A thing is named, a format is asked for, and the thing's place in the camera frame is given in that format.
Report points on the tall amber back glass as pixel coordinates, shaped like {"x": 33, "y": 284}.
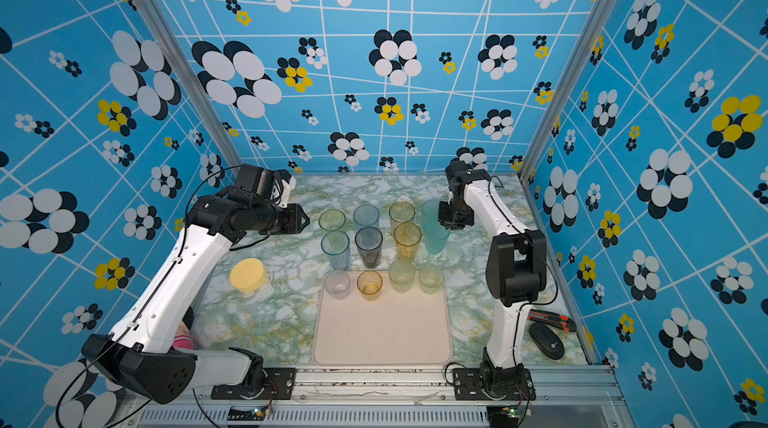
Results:
{"x": 401, "y": 212}

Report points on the short light green glass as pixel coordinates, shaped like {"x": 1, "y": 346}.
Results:
{"x": 401, "y": 274}

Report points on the red black utility knife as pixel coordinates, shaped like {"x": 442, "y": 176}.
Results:
{"x": 553, "y": 319}

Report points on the beige rectangular tray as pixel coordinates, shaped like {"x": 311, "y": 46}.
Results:
{"x": 392, "y": 329}

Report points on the tall green glass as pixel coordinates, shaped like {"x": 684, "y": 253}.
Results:
{"x": 332, "y": 220}

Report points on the pink plush doll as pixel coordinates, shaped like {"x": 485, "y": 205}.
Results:
{"x": 183, "y": 338}

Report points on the aluminium front rail frame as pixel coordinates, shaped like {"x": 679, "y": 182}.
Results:
{"x": 571, "y": 396}

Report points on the tall dark grey glass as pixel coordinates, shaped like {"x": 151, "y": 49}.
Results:
{"x": 368, "y": 241}

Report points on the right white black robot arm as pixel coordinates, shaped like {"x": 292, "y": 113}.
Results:
{"x": 515, "y": 273}

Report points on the tall amber front glass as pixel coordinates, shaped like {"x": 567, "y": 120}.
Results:
{"x": 407, "y": 240}

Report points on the short clear glass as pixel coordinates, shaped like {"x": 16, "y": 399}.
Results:
{"x": 337, "y": 284}

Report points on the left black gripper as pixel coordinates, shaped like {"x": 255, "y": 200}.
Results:
{"x": 296, "y": 220}

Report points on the tall light blue glass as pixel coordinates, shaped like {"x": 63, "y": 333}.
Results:
{"x": 336, "y": 246}

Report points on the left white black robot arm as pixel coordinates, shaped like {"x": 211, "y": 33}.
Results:
{"x": 138, "y": 352}

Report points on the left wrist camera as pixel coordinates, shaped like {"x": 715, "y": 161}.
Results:
{"x": 286, "y": 183}

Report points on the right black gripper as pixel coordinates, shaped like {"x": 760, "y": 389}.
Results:
{"x": 447, "y": 222}

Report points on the short amber glass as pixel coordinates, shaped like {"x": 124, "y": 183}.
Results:
{"x": 369, "y": 284}

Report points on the short pale green glass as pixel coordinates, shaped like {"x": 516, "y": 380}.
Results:
{"x": 431, "y": 279}

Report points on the tall blue-grey back glass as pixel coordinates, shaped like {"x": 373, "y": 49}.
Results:
{"x": 366, "y": 215}

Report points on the tall teal front glass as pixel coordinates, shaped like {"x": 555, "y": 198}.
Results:
{"x": 435, "y": 237}

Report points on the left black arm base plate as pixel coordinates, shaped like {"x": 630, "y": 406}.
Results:
{"x": 271, "y": 384}

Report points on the yellow round sponge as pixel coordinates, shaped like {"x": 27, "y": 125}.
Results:
{"x": 248, "y": 275}

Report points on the tall amber glass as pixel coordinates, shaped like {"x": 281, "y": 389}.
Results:
{"x": 401, "y": 212}
{"x": 407, "y": 240}

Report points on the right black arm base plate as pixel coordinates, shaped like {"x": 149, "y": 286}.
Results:
{"x": 475, "y": 384}

